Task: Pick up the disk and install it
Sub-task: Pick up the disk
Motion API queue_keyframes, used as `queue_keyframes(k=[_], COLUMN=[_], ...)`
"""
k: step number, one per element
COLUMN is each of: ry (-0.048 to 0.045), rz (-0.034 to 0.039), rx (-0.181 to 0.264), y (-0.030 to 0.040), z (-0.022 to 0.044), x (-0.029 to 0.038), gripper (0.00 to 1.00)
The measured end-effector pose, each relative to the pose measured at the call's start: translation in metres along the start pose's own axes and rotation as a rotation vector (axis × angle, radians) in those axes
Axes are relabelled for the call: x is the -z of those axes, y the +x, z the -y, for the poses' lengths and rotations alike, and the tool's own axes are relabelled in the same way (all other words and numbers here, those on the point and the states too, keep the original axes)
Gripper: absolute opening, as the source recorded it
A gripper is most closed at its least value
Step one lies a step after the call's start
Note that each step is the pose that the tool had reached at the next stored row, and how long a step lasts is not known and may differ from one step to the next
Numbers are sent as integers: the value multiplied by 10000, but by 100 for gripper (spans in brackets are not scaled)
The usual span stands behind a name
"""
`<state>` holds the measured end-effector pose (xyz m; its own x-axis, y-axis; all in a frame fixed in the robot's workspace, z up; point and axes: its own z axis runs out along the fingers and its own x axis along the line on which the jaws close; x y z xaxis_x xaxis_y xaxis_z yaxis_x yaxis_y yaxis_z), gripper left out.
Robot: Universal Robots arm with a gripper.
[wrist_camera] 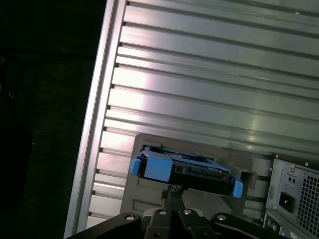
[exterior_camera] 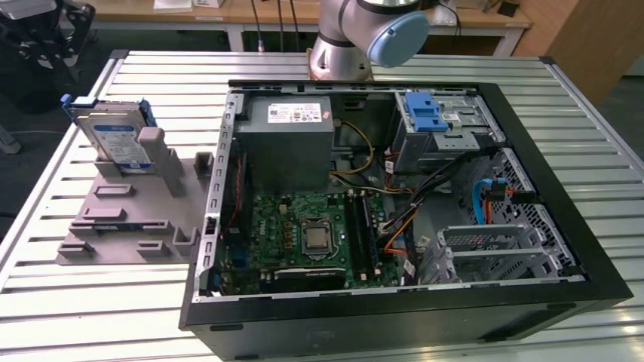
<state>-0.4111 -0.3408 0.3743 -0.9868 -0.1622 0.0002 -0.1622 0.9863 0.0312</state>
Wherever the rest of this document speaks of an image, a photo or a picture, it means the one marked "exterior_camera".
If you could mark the blue drive latch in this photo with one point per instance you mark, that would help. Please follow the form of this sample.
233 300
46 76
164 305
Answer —
422 109

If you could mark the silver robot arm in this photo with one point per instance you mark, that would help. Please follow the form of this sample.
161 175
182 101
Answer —
341 56

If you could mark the green motherboard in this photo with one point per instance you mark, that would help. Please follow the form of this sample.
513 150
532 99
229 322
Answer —
270 226

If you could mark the white box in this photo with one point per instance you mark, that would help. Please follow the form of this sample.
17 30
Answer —
170 4
208 3

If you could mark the wooden desk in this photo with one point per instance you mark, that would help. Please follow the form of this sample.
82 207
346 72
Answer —
125 16

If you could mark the metal disk bay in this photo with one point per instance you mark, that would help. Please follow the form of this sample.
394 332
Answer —
502 252

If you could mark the grey metal foot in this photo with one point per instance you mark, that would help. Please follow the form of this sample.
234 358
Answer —
6 143

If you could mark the hard disk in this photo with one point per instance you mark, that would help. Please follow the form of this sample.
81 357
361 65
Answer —
117 141

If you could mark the CPU socket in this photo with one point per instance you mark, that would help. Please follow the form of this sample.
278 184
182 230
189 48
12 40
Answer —
316 219

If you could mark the grey power supply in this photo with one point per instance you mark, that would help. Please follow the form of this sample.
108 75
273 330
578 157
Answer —
281 158

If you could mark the black graphics card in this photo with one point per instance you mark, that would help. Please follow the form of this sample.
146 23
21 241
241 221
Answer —
306 277

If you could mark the wooden cabinet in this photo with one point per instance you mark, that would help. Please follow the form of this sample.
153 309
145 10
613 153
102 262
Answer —
593 45

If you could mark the black PC case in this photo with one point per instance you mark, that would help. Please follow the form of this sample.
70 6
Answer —
352 324

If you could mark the silver CPU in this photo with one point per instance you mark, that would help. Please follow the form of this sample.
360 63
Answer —
316 239

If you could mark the grey parts rack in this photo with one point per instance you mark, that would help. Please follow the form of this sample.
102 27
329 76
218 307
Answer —
130 211

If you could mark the black item on desk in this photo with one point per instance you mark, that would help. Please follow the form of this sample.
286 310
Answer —
508 7

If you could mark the silver drive cage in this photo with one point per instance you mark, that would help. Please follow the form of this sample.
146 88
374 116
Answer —
452 143

